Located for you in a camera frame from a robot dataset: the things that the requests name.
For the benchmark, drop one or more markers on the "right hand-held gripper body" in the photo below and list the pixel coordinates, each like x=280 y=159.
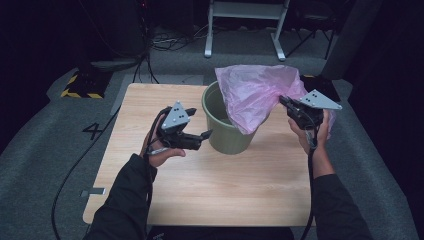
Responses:
x=310 y=116

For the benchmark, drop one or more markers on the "person's right hand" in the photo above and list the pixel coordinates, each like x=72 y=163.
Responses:
x=320 y=138

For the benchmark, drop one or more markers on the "pink plastic bag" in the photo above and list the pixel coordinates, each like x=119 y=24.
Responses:
x=253 y=96

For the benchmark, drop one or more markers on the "green plastic bin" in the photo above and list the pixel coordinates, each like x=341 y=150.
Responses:
x=226 y=140

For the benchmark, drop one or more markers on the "black stand base striped tape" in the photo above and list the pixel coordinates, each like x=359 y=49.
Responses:
x=321 y=85
x=86 y=85

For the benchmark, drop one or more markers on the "grey tape piece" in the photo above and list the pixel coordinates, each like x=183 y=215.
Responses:
x=95 y=191

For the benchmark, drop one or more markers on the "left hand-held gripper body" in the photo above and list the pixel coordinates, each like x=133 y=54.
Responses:
x=175 y=133

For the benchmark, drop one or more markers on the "black tripod stand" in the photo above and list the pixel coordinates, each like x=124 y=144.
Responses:
x=301 y=44

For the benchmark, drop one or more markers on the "white desk frame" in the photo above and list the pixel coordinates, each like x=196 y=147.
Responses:
x=246 y=10

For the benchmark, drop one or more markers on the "person's left hand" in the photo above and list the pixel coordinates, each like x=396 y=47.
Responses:
x=160 y=156

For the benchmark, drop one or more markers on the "grey pillar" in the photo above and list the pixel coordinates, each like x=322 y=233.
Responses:
x=353 y=36

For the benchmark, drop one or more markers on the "black equipment cabinet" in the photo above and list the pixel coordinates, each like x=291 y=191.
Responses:
x=113 y=30

